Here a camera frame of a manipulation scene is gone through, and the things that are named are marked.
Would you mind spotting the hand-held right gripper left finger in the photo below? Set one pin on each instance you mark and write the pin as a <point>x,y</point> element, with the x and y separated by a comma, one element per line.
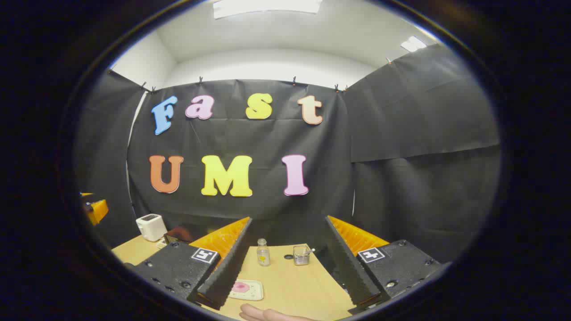
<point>227,272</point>

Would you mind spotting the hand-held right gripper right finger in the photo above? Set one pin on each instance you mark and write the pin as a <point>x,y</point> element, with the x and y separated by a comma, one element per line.
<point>352,276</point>

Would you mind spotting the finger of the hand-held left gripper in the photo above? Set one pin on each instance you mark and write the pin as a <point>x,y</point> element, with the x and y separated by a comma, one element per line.
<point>99,211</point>

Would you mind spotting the pink ham slice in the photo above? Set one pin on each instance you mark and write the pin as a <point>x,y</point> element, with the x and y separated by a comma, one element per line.
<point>240,287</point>

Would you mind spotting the cream square plate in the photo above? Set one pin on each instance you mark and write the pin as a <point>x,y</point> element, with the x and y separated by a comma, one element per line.
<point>254,292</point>

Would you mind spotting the clear glass bottle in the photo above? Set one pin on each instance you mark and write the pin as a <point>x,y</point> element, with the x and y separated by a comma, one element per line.
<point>263,254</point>

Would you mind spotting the white toaster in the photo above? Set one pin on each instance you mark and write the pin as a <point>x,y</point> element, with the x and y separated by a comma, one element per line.
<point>151,227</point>

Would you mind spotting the metal mesh holder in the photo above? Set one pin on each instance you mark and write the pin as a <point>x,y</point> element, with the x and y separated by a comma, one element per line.
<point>301,257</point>

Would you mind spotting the white divided dish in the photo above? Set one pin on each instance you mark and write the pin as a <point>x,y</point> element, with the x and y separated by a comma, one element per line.
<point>161,244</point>

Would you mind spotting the black backdrop cloth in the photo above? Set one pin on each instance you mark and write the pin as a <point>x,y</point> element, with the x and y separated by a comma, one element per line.
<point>267,142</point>

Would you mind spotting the small ceiling light panel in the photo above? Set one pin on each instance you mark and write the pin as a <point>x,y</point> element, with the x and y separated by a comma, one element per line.
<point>413,43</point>

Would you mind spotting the large ceiling light panel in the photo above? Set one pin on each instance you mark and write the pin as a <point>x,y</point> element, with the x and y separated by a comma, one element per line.
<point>266,6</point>

